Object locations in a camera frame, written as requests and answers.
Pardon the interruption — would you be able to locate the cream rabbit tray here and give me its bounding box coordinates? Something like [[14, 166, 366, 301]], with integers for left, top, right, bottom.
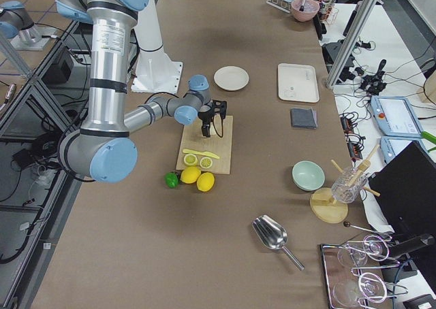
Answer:
[[277, 63, 320, 103]]

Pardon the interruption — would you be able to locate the green lime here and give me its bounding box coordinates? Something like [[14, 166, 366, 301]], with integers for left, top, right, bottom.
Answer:
[[164, 172, 180, 189]]

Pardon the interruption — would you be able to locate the black metal tray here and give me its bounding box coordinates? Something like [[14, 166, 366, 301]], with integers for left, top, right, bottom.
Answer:
[[320, 244, 409, 308]]

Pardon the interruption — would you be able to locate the bamboo cutting board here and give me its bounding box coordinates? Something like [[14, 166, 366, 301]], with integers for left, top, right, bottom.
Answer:
[[176, 115, 233, 174]]

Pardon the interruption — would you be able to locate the whole lemon outer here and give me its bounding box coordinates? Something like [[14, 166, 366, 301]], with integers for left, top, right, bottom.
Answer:
[[196, 172, 215, 192]]

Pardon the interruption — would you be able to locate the aluminium frame post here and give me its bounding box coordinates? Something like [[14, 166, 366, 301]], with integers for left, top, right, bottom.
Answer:
[[326, 0, 377, 89]]

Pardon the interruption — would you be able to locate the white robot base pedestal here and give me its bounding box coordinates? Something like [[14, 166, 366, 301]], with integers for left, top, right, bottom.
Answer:
[[131, 0, 183, 95]]

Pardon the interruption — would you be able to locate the lemon half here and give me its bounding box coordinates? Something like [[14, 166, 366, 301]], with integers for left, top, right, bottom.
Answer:
[[199, 157, 213, 169], [183, 153, 198, 167]]

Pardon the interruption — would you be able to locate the teach pendant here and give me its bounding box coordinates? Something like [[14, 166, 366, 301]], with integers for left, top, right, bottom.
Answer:
[[379, 136, 435, 164], [370, 95, 423, 137]]

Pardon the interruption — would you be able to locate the beige round plate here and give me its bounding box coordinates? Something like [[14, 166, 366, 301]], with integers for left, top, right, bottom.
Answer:
[[214, 66, 249, 91]]

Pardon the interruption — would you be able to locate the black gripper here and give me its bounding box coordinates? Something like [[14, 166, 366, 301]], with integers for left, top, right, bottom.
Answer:
[[198, 99, 227, 137]]

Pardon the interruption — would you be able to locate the lower lemon half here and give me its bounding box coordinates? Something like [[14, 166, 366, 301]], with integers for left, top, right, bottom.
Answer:
[[183, 153, 198, 167]]

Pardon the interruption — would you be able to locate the clear glass cup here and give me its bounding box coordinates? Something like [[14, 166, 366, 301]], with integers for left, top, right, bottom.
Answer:
[[331, 167, 368, 204]]

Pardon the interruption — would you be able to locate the pink bowl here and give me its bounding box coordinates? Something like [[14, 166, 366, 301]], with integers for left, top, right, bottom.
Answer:
[[291, 0, 320, 22]]

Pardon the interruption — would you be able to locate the bottle rack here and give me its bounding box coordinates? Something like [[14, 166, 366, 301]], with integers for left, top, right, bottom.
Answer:
[[314, 0, 339, 25]]

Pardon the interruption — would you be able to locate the metal scoop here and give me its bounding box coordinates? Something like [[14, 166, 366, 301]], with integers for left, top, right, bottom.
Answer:
[[252, 214, 305, 271]]

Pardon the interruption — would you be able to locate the wooden cup rack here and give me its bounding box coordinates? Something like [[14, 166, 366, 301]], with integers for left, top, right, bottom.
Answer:
[[310, 144, 380, 223]]

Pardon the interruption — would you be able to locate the black monitor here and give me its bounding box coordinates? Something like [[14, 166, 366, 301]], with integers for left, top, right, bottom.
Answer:
[[369, 141, 435, 237]]

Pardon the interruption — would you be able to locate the upper lemon half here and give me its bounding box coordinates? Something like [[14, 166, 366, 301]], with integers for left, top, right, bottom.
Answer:
[[199, 157, 213, 169]]

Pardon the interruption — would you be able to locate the lower teach pendant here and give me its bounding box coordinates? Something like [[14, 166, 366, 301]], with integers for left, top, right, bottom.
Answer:
[[379, 136, 435, 164]]

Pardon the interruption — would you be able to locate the yellow plastic knife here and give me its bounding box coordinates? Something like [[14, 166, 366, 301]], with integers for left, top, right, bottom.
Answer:
[[182, 148, 220, 159]]

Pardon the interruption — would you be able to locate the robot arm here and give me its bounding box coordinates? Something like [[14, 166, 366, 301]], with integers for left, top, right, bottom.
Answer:
[[56, 0, 226, 183]]

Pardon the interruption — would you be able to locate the mint green bowl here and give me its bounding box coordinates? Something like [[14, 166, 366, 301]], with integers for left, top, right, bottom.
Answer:
[[292, 161, 325, 191]]

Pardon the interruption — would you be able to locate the upper teach pendant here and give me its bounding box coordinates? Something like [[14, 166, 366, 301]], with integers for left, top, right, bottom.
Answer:
[[370, 95, 423, 137]]

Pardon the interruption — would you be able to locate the whole lemon near lime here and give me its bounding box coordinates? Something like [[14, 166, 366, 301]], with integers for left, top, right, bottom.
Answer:
[[181, 166, 202, 184]]

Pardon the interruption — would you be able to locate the grey folded cloth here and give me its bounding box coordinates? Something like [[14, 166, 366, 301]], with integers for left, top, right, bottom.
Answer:
[[290, 108, 317, 129]]

